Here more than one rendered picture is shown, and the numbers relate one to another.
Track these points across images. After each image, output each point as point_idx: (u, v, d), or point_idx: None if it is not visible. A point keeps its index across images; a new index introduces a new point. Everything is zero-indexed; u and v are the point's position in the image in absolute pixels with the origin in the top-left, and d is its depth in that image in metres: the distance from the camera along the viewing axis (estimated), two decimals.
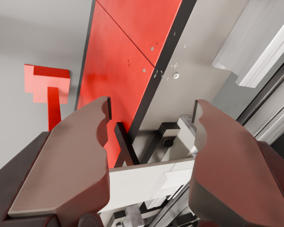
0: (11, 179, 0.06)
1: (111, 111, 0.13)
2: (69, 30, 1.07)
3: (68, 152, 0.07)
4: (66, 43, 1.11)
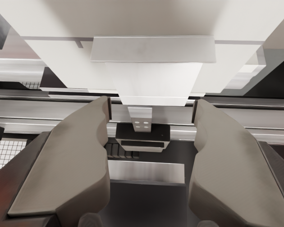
0: (11, 179, 0.06)
1: (111, 111, 0.13)
2: None
3: (68, 152, 0.07)
4: None
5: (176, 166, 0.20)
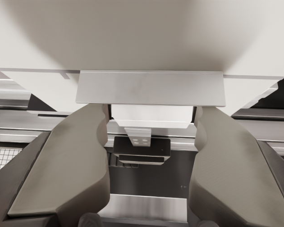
0: (11, 179, 0.06)
1: (111, 111, 0.13)
2: None
3: (68, 152, 0.07)
4: None
5: (178, 201, 0.18)
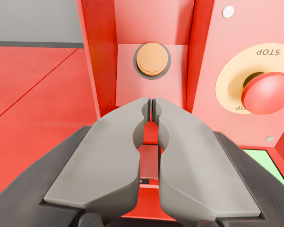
0: (51, 166, 0.06)
1: (150, 112, 0.13)
2: None
3: (103, 150, 0.07)
4: None
5: None
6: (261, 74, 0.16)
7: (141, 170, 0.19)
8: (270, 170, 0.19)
